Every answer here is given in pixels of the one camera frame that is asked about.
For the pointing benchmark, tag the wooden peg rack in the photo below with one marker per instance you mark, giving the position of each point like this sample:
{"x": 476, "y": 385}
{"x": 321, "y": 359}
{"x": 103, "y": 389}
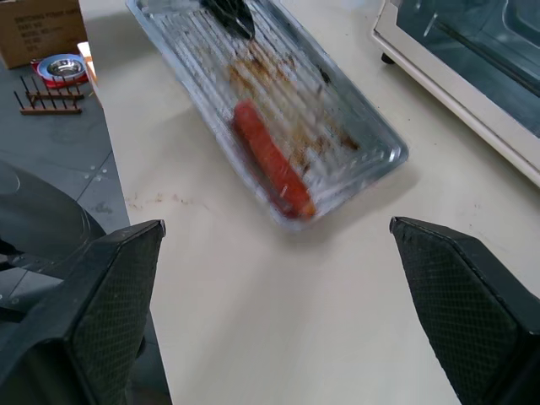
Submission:
{"x": 50, "y": 103}

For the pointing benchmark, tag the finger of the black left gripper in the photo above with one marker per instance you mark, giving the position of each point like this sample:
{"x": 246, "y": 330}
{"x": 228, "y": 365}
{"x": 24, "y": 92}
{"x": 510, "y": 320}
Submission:
{"x": 232, "y": 14}

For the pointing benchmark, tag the red sausage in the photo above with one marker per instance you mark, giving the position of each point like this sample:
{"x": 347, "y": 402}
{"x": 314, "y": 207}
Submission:
{"x": 270, "y": 160}

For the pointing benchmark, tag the red bowl with steel insert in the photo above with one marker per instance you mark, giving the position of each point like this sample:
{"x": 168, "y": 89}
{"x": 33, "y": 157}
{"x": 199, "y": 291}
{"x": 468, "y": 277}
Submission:
{"x": 63, "y": 67}

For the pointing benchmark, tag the dark grey rounded robot housing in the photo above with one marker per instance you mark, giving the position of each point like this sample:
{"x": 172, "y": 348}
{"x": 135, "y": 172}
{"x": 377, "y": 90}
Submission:
{"x": 42, "y": 215}

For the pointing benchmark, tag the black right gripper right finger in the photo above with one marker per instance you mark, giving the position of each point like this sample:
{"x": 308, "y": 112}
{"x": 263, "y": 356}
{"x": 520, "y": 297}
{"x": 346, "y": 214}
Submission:
{"x": 468, "y": 312}

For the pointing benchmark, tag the silver ridged baking tray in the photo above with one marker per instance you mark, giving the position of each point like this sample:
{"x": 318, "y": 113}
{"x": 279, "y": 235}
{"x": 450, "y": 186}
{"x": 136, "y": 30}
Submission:
{"x": 219, "y": 76}

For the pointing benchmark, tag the glass toaster oven door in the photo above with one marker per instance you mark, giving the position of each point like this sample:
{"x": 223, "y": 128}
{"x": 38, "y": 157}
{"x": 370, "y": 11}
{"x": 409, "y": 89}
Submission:
{"x": 476, "y": 50}

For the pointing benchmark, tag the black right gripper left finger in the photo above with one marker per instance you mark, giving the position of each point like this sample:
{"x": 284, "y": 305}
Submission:
{"x": 105, "y": 320}

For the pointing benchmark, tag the brown cardboard box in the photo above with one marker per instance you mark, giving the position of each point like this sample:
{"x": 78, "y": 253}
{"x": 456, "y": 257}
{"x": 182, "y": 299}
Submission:
{"x": 38, "y": 29}

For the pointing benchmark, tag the white toaster oven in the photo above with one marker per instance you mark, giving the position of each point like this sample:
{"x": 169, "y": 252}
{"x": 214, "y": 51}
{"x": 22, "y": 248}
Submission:
{"x": 447, "y": 88}

